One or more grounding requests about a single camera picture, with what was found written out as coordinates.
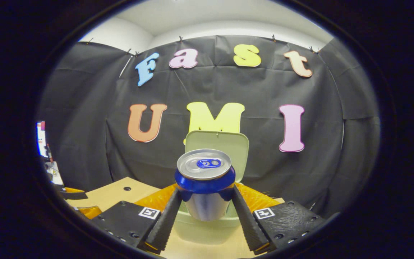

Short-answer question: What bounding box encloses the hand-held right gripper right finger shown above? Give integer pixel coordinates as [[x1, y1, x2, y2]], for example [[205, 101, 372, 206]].
[[231, 182, 326, 255]]

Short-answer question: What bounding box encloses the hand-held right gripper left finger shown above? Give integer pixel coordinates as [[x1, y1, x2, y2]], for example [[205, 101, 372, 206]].
[[91, 185, 183, 252]]

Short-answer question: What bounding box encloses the blue pop can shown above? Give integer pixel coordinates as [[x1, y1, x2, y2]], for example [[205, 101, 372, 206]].
[[174, 149, 236, 222]]

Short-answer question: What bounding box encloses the green desktop garbage bin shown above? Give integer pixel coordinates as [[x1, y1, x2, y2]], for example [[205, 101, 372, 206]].
[[173, 130, 249, 245]]

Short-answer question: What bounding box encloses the wooden desktop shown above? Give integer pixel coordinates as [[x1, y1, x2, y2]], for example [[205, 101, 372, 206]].
[[65, 176, 286, 259]]

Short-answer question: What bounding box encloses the white side table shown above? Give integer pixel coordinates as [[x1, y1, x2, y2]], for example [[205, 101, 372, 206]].
[[43, 160, 65, 186]]

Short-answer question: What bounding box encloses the computer monitor screen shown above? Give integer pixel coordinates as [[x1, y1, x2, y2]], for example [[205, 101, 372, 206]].
[[36, 121, 48, 159]]

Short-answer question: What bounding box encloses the black backdrop cloth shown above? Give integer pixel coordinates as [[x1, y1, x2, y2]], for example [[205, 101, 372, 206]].
[[36, 35, 380, 220]]

